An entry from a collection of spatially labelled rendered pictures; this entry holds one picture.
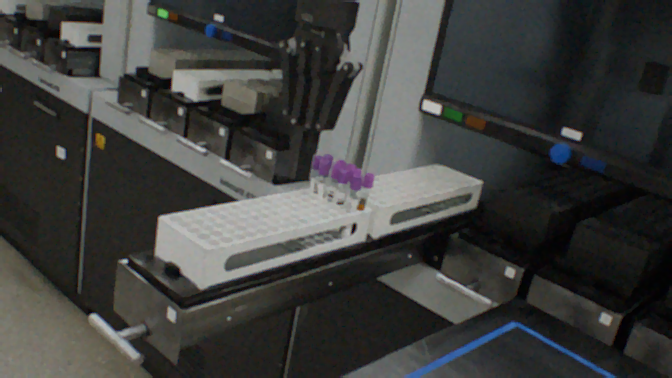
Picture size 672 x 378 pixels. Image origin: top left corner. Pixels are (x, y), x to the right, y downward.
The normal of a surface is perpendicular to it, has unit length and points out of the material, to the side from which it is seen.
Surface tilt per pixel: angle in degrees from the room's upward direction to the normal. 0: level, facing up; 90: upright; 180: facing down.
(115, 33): 90
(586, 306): 90
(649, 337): 90
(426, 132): 90
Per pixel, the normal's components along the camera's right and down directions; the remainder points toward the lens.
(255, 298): 0.72, 0.35
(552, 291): -0.67, 0.12
